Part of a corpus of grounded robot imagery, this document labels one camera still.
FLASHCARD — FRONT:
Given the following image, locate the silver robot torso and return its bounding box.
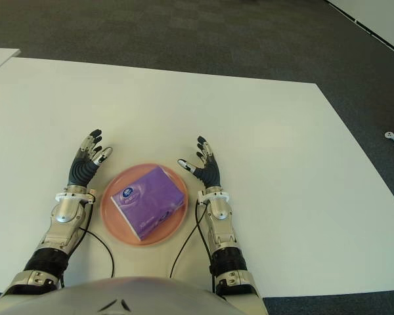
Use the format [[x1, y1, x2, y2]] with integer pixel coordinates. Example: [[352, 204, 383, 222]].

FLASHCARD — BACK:
[[0, 276, 267, 315]]

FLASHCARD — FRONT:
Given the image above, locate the pink round plate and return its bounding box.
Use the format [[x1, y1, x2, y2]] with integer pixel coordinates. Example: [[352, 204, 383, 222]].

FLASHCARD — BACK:
[[100, 163, 188, 247]]

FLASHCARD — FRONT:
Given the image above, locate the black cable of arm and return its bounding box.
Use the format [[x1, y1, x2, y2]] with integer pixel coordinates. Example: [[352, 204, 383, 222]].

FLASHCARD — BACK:
[[169, 199, 217, 293], [80, 205, 115, 280]]

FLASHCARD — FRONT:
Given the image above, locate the purple tissue paper pack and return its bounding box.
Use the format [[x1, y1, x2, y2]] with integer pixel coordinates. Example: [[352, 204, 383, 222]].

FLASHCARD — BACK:
[[110, 165, 186, 243]]

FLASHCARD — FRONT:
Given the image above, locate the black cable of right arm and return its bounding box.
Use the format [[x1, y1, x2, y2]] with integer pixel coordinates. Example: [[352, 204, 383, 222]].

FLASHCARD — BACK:
[[169, 199, 217, 293]]

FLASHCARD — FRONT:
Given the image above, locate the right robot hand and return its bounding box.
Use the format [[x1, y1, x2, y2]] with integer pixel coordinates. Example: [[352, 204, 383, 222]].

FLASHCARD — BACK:
[[177, 136, 222, 188]]

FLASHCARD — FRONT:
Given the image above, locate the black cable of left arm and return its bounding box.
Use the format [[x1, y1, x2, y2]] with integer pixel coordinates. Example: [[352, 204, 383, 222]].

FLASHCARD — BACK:
[[80, 205, 115, 280]]

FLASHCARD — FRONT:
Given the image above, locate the white side table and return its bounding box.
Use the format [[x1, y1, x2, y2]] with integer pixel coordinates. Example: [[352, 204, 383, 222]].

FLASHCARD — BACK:
[[0, 48, 20, 78]]

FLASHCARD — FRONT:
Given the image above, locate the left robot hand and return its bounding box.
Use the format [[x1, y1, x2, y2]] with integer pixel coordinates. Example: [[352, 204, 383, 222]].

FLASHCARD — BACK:
[[67, 129, 114, 187]]

